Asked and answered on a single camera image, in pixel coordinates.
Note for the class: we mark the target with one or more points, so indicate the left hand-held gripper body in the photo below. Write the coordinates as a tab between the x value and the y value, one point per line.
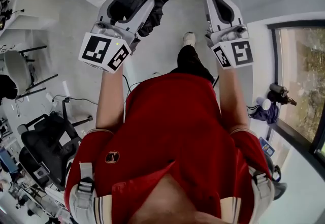
96	50

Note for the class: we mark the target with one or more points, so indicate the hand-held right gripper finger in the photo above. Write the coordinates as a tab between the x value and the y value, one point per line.
211	9
224	9

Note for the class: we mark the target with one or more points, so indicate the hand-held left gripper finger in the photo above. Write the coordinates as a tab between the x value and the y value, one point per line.
102	13
141	14

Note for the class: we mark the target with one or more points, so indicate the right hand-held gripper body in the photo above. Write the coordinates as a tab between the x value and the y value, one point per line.
240	52

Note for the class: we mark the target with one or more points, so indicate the person's left forearm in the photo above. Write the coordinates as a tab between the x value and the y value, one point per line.
110	101

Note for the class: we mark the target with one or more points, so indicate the person's right forearm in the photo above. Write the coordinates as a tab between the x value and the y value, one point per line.
232	101

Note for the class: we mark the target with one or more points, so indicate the person's right white shoe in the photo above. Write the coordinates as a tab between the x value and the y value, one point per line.
189	38

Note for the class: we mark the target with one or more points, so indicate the person's black trousers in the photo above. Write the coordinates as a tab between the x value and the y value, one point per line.
189	63

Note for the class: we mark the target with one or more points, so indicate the white cup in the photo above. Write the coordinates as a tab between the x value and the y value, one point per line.
264	103

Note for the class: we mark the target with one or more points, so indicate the black device with brown tip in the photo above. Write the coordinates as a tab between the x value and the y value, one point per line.
279	98

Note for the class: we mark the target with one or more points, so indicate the small white paper scrap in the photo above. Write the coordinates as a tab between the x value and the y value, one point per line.
49	96

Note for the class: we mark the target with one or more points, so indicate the dark purple cloth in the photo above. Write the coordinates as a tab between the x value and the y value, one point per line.
267	115

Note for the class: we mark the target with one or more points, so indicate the large window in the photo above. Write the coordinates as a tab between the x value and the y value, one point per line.
304	78

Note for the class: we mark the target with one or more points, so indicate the white shell chair black legs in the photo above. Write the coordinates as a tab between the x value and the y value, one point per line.
16	70

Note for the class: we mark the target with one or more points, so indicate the blue box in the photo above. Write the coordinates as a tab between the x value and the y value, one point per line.
266	146

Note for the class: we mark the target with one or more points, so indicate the person's red shirt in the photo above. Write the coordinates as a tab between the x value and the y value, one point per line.
167	121

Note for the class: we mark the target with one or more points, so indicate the black office chair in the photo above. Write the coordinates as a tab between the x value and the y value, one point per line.
48	146

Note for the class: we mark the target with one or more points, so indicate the grey backpack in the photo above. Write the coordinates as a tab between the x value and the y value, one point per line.
279	190

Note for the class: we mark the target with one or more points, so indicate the person's bare chest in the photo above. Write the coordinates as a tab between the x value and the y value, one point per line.
172	200

